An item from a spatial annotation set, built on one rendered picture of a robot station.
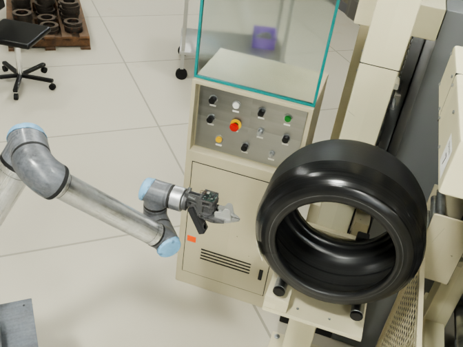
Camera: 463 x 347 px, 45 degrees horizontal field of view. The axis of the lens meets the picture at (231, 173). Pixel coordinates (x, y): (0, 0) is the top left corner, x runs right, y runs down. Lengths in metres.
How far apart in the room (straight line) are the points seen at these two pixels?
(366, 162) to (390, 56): 0.36
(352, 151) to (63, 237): 2.15
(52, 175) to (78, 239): 1.81
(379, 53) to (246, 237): 1.32
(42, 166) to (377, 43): 1.10
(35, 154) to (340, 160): 0.91
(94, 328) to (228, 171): 1.08
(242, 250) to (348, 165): 1.30
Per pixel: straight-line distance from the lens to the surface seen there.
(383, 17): 1.84
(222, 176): 2.66
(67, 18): 5.98
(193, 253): 3.04
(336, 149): 1.81
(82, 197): 1.76
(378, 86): 1.92
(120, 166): 4.05
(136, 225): 1.89
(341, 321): 2.12
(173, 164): 4.10
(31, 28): 5.01
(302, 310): 2.11
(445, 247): 2.17
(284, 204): 1.75
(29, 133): 1.78
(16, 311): 2.35
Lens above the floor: 2.36
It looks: 35 degrees down
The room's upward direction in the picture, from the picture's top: 8 degrees clockwise
